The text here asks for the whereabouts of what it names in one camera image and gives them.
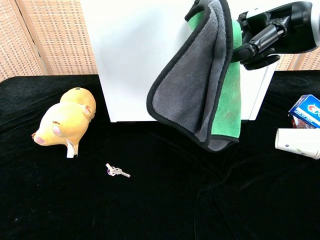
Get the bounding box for grey and green cloth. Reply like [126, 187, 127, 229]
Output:
[146, 0, 243, 153]

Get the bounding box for small silver keys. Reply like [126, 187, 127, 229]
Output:
[105, 162, 132, 179]

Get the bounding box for blue toothpaste box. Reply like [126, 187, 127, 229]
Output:
[287, 94, 320, 129]

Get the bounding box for woven rattan folding screen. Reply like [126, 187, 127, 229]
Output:
[0, 0, 100, 83]
[272, 44, 320, 73]

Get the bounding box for white cabinet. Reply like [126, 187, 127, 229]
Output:
[79, 0, 276, 124]

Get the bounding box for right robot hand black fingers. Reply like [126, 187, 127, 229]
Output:
[231, 0, 320, 72]

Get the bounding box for yellow plush toy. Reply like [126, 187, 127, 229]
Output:
[31, 87, 97, 159]

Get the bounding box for white paper cup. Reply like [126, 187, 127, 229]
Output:
[275, 127, 320, 161]

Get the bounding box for dark red card box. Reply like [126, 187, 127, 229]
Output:
[290, 116, 316, 130]

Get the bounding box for black velvet tablecloth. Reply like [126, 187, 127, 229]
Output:
[0, 69, 320, 240]

